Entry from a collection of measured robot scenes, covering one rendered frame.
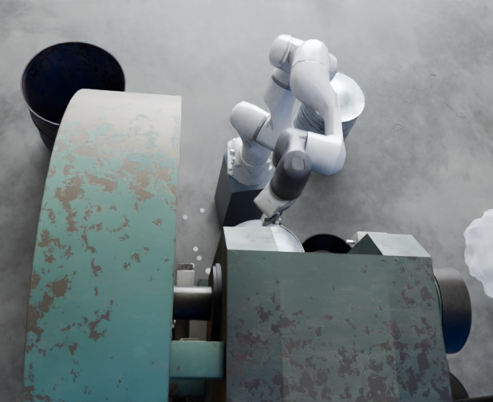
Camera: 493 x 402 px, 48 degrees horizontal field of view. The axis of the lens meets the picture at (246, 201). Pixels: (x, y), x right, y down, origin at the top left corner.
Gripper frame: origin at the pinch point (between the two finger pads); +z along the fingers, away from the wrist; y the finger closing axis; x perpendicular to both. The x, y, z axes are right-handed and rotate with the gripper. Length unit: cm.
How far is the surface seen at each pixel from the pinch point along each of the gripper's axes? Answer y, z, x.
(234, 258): -32, -60, 17
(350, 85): 98, 59, -51
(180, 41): 138, 90, 32
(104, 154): -25, -82, 39
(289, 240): -1.7, 11.7, -9.0
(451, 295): -35, -53, -27
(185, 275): -11.5, 25.6, 23.5
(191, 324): -28.8, 19.3, 20.7
